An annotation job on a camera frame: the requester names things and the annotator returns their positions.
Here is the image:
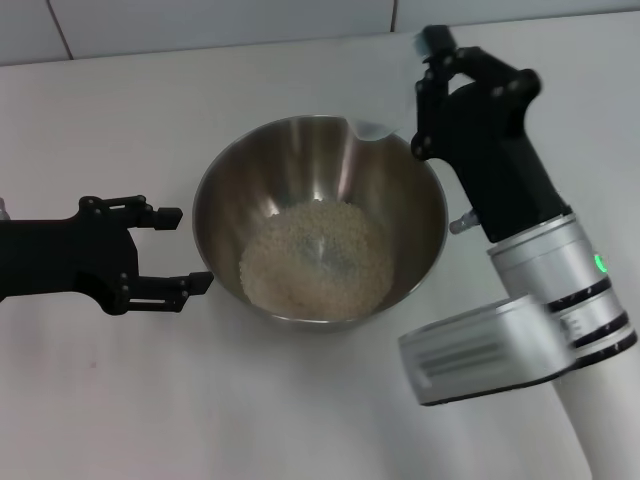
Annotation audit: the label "clear plastic measuring cup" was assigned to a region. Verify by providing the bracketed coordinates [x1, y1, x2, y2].
[344, 29, 426, 145]

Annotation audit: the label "stainless steel mixing bowl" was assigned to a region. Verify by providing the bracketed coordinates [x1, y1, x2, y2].
[192, 114, 450, 335]

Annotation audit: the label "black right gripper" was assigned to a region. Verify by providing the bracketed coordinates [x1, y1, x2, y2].
[409, 25, 574, 245]

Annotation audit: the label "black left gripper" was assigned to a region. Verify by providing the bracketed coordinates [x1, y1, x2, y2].
[0, 195, 215, 315]

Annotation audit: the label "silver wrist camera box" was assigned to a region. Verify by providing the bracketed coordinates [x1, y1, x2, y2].
[398, 293, 576, 407]

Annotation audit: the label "white rice grains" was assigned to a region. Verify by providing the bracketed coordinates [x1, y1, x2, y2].
[238, 200, 395, 321]

